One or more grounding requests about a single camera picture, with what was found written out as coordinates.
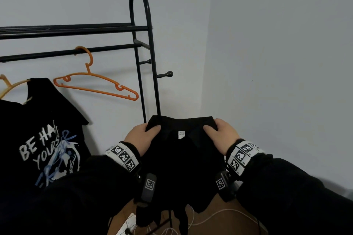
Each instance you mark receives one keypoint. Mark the person's left hand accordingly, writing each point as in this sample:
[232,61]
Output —
[139,139]

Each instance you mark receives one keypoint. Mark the person's right hand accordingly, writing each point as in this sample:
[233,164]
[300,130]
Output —
[224,137]

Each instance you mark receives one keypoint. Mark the person's left thumb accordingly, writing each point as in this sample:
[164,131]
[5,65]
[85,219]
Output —
[154,130]

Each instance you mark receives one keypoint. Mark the person's right thumb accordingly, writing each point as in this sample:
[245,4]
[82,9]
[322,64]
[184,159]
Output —
[210,131]

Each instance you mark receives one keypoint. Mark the plain black garment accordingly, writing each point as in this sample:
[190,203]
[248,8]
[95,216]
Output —
[182,160]

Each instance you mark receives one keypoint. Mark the person's left forearm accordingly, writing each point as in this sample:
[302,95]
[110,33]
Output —
[69,196]

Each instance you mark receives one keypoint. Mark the person's right forearm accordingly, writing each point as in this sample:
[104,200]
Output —
[289,201]

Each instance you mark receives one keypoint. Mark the white marker wristband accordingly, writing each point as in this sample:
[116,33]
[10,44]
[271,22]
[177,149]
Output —
[241,156]
[124,156]

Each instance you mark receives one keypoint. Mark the black metal clothes rack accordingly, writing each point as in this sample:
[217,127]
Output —
[150,50]

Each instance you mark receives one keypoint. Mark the orange plastic hanger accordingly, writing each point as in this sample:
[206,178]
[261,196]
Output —
[88,69]

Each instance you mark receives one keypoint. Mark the white paper sheet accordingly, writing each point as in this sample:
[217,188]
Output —
[127,225]

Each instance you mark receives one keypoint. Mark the black printed t-shirt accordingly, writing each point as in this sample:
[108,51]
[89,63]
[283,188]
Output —
[41,111]

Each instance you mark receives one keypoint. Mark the yellow plastic hanger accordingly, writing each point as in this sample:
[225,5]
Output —
[16,85]

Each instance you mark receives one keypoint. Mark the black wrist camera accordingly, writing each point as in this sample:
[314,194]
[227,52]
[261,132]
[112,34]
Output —
[224,185]
[147,188]

